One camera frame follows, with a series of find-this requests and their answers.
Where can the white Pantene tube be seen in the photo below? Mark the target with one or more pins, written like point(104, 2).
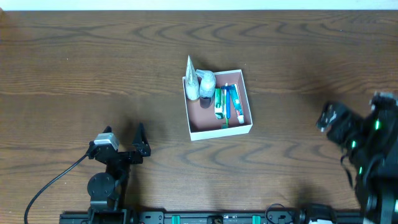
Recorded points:
point(191, 82)

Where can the clear and blue pump bottle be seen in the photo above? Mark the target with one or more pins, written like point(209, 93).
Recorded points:
point(207, 87)

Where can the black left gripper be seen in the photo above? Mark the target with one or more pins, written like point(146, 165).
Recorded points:
point(123, 156)

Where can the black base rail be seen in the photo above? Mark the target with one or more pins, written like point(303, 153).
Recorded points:
point(275, 215)

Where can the green and white toothbrush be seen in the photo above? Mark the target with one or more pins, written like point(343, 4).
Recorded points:
point(226, 124)

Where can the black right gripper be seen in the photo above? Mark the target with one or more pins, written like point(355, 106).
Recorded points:
point(336, 121)

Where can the green and red toothpaste tube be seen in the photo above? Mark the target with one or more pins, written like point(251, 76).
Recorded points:
point(237, 103)

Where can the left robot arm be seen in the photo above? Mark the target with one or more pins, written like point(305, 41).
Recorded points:
point(107, 189)

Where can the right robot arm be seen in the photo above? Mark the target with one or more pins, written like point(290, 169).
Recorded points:
point(370, 145)

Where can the green and white soap box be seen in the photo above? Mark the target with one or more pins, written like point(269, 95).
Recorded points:
point(218, 106)

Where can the blue disposable razor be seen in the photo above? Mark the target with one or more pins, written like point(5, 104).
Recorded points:
point(227, 107)

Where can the white box with pink interior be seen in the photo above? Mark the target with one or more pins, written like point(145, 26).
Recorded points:
point(202, 123)

